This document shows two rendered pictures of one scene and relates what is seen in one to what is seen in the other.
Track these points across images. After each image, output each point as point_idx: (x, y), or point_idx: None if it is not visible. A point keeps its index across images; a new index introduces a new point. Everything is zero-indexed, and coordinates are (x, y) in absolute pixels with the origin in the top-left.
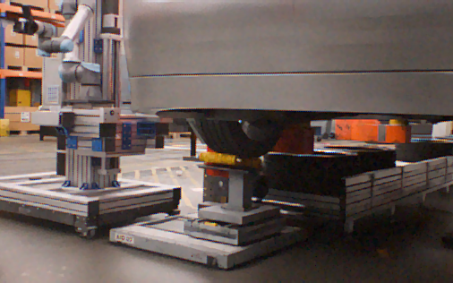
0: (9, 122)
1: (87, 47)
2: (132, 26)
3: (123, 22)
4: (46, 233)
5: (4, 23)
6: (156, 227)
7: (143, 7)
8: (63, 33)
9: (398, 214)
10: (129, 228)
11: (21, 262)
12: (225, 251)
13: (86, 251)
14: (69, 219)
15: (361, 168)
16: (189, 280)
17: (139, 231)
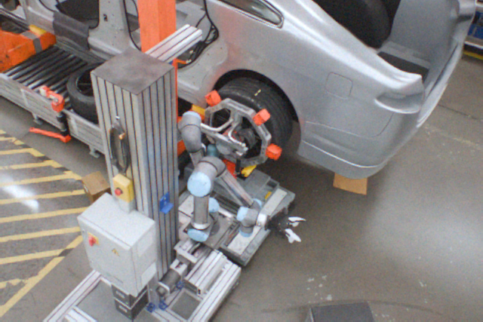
0: None
1: (173, 200)
2: (405, 142)
3: (397, 145)
4: (220, 321)
5: (291, 240)
6: (232, 234)
7: (416, 131)
8: (249, 201)
9: None
10: (240, 249)
11: (307, 308)
12: (287, 194)
13: (269, 277)
14: (227, 294)
15: None
16: (315, 215)
17: (247, 242)
